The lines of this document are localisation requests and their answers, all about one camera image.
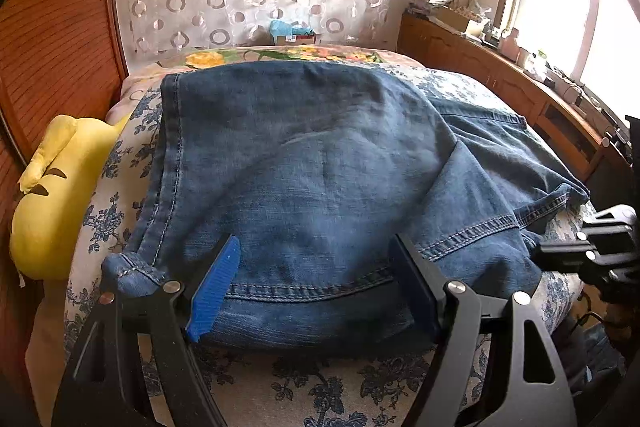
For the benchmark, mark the small box with blue cloth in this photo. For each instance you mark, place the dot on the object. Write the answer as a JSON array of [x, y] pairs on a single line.
[[290, 34]]

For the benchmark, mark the wooden slatted wardrobe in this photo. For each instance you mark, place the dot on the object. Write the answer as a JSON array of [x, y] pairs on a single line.
[[60, 22]]

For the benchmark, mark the long wooden cabinet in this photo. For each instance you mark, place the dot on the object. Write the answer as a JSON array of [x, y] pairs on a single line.
[[465, 57]]

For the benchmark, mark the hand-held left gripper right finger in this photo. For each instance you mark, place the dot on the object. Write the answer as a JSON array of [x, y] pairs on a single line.
[[415, 287]]

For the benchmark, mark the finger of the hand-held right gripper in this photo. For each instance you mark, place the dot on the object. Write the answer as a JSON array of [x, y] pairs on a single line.
[[605, 237]]

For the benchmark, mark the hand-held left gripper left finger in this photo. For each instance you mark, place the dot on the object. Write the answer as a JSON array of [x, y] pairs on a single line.
[[215, 287]]

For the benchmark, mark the white plastic jug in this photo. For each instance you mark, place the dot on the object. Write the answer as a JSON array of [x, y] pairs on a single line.
[[511, 44]]

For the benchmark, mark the blue denim pants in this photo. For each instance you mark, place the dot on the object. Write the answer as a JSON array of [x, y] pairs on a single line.
[[310, 177]]

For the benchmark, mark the bed with blue floral sheet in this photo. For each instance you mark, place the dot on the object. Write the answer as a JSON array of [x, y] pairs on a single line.
[[120, 187]]

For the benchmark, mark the clear bottle with green cap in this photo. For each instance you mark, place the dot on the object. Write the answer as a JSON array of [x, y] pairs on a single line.
[[537, 67]]

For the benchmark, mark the open cardboard box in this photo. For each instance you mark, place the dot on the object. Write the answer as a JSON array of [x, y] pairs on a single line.
[[462, 22]]

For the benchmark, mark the stack of papers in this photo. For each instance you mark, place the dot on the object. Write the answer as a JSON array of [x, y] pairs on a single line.
[[427, 2]]

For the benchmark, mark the yellow plush toy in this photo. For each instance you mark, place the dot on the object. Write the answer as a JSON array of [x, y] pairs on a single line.
[[55, 207]]

